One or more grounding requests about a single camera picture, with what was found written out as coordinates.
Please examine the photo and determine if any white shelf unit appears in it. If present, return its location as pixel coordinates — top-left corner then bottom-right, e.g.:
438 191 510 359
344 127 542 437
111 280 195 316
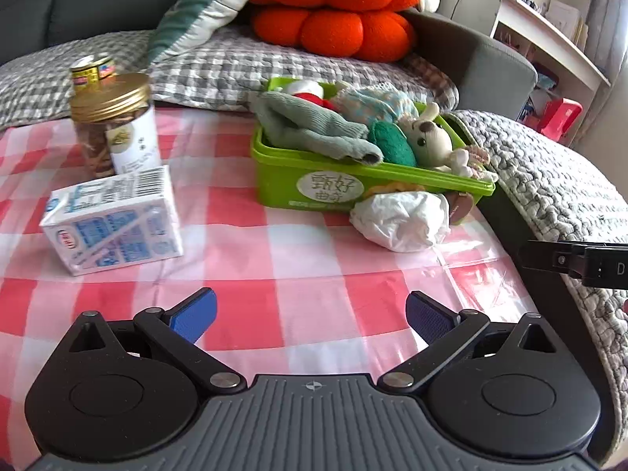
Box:
439 0 614 113

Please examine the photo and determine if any grey sofa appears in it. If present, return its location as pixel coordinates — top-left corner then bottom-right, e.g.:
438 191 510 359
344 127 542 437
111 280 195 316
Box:
0 0 538 121

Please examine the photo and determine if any pink checked tablecloth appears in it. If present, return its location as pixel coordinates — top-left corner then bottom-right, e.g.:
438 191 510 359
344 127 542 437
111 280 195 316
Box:
0 105 584 452

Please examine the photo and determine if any green round plush toy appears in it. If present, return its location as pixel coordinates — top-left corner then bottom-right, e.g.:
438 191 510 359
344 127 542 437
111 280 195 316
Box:
368 122 418 168

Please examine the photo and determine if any grey knitted throw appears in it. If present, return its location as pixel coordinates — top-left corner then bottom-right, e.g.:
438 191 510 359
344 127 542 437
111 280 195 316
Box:
449 113 619 457

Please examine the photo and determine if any beige rabbit doll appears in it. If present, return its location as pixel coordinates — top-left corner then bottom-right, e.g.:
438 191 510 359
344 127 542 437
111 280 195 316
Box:
331 86 498 182

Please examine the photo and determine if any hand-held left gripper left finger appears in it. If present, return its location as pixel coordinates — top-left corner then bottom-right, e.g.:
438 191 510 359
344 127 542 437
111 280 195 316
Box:
69 287 248 393

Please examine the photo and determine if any red plastic chair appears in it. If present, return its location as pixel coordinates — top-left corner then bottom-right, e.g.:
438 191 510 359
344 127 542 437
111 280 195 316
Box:
537 98 584 141

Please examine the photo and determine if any white plastic bag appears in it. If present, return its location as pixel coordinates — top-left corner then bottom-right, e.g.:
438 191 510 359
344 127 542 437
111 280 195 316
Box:
349 191 451 253

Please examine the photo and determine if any red and white plush toy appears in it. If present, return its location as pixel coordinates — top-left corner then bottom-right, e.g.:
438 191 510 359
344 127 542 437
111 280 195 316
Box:
279 80 339 109

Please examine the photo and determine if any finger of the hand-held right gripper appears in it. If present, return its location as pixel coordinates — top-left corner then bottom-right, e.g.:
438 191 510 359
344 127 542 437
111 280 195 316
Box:
517 239 586 276

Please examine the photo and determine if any grey checked blanket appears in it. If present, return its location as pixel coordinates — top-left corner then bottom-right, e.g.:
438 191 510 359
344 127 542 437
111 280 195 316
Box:
0 24 459 131

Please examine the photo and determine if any blue storage box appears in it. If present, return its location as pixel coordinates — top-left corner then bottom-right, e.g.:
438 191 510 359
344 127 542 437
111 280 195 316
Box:
532 61 557 90

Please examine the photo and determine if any grey patterned quilt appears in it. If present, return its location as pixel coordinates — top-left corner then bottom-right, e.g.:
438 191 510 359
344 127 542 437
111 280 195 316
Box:
454 109 628 403

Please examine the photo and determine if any blue and white carton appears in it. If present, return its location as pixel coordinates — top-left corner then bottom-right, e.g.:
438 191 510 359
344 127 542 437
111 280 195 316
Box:
39 166 184 276

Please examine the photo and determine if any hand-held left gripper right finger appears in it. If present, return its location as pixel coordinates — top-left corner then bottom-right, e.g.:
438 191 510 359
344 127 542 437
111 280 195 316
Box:
377 290 562 393

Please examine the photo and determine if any gold-lidded snack jar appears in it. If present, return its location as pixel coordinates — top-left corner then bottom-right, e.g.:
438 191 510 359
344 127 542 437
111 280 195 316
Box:
70 73 162 180

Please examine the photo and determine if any small tin can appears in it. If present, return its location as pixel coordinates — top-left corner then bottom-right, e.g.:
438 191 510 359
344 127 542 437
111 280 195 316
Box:
70 54 117 95

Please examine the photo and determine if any brown plush toy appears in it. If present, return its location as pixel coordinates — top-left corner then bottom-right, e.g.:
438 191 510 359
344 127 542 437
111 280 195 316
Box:
444 192 478 226

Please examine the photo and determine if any green plastic box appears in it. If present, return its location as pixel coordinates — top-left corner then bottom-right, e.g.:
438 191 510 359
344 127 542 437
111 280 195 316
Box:
251 77 496 213

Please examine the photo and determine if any teal and white pillow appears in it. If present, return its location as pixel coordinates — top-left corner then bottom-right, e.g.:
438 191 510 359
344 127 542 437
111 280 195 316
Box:
147 0 276 64

